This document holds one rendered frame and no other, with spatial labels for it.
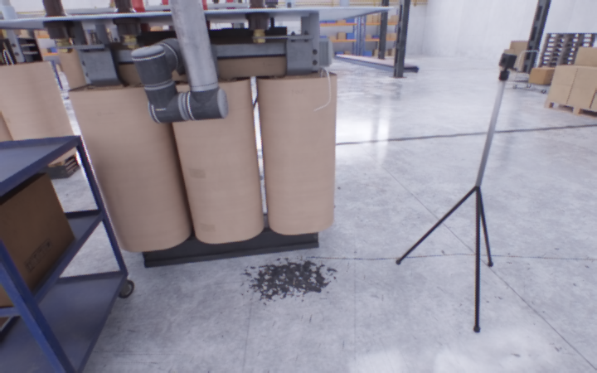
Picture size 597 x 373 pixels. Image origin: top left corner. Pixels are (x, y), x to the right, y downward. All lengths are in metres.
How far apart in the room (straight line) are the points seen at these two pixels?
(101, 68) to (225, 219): 0.91
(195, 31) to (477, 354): 1.69
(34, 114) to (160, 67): 2.71
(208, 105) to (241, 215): 0.77
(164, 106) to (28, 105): 2.67
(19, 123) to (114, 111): 2.28
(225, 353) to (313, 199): 0.87
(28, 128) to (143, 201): 2.23
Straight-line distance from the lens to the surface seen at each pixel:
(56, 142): 1.68
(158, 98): 1.21
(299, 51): 1.55
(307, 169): 1.64
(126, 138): 1.65
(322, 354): 1.53
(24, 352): 1.81
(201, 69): 1.14
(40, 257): 1.44
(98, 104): 1.65
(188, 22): 1.13
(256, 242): 2.00
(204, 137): 1.56
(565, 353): 1.88
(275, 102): 1.54
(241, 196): 1.68
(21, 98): 3.79
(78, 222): 1.76
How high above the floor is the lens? 1.25
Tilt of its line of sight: 26 degrees down
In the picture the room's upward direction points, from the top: 2 degrees counter-clockwise
